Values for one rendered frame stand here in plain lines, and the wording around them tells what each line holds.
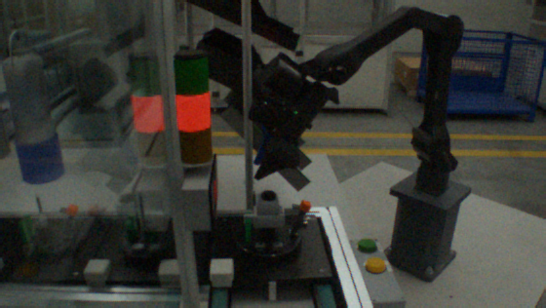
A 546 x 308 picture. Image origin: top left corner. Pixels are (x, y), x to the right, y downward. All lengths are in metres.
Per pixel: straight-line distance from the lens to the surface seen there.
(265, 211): 0.87
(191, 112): 0.59
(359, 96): 5.01
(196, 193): 0.60
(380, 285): 0.88
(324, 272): 0.87
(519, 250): 1.28
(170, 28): 0.58
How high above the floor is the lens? 1.51
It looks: 23 degrees down
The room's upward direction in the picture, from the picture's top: straight up
